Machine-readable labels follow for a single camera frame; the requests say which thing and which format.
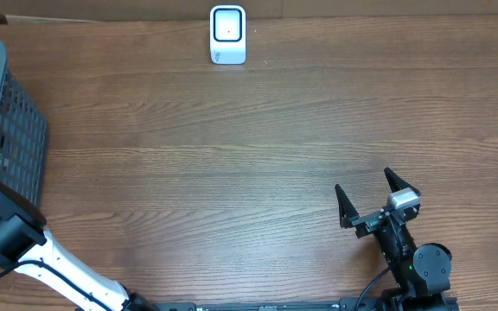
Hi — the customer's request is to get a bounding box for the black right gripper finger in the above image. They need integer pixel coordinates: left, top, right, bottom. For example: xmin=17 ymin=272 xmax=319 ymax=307
xmin=384 ymin=167 xmax=421 ymax=195
xmin=335 ymin=184 xmax=360 ymax=228

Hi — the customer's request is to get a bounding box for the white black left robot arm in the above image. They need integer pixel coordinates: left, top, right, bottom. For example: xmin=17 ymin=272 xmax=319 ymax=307
xmin=0 ymin=181 xmax=155 ymax=311

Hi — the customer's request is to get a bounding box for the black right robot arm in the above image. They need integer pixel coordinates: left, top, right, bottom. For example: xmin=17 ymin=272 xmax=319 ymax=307
xmin=335 ymin=167 xmax=459 ymax=311

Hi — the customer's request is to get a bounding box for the grey plastic mesh basket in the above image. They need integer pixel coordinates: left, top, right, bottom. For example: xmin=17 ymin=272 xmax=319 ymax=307
xmin=0 ymin=40 xmax=49 ymax=206

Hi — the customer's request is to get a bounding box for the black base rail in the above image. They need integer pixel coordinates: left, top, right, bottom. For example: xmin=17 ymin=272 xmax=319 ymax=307
xmin=75 ymin=296 xmax=461 ymax=311

